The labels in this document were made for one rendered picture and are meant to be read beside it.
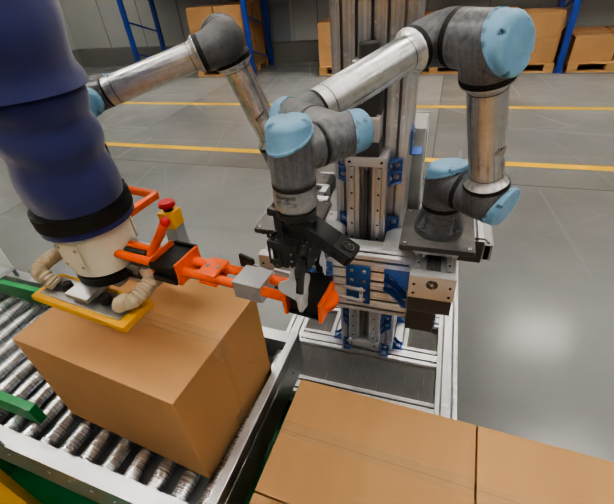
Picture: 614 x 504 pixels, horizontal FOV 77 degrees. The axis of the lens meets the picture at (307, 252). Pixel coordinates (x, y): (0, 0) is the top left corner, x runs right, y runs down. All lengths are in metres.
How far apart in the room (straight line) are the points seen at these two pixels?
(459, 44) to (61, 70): 0.77
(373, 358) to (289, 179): 1.45
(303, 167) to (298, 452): 0.97
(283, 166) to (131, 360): 0.75
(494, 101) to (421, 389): 1.30
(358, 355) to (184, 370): 1.08
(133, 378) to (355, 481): 0.69
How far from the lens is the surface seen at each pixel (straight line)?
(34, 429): 1.76
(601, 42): 8.14
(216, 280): 0.87
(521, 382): 2.31
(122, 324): 1.04
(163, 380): 1.09
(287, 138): 0.59
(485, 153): 1.03
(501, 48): 0.87
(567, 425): 2.25
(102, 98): 1.21
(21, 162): 0.97
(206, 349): 1.11
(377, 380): 1.89
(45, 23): 0.93
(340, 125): 0.66
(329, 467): 1.33
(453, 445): 1.40
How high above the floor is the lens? 1.76
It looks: 37 degrees down
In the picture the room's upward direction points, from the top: 6 degrees counter-clockwise
